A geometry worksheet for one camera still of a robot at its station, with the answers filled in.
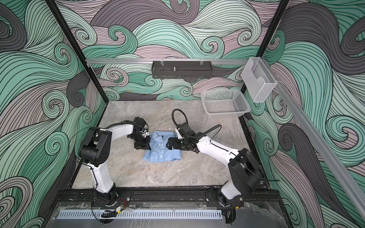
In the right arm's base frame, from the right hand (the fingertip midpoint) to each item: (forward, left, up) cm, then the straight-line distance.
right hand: (172, 146), depth 84 cm
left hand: (+3, +16, -9) cm, 18 cm away
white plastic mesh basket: (+44, -42, -9) cm, 61 cm away
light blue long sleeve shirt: (-2, +9, -4) cm, 10 cm away
